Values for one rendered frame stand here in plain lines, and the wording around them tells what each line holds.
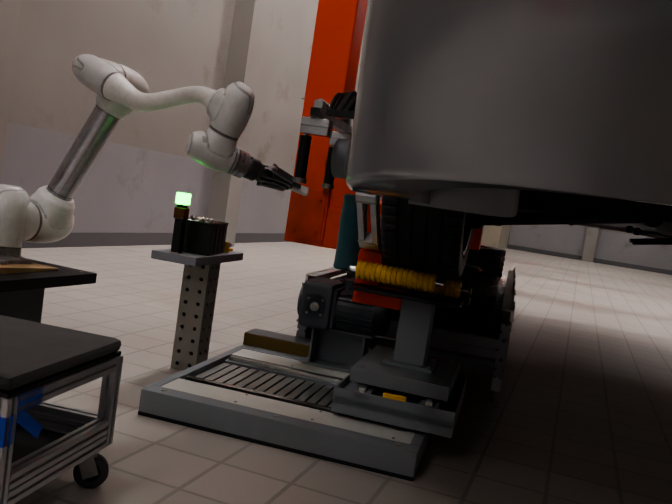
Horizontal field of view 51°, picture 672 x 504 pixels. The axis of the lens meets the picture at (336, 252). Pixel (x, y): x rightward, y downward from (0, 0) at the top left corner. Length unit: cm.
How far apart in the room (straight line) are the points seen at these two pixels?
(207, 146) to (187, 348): 80
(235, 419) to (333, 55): 147
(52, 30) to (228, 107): 367
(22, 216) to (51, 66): 317
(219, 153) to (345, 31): 83
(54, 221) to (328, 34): 127
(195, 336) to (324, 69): 114
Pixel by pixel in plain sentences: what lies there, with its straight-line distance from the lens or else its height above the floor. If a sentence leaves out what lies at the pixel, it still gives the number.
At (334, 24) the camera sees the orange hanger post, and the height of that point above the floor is 138.
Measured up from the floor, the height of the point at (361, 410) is 12.
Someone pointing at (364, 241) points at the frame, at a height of 60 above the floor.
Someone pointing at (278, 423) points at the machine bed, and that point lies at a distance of 205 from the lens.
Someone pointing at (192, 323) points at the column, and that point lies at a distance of 268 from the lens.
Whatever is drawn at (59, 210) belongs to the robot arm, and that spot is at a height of 52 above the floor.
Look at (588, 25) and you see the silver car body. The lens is 122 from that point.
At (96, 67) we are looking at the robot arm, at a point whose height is 104.
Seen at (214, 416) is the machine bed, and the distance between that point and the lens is 211.
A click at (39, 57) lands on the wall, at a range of 575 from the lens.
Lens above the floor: 72
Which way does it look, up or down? 4 degrees down
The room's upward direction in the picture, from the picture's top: 9 degrees clockwise
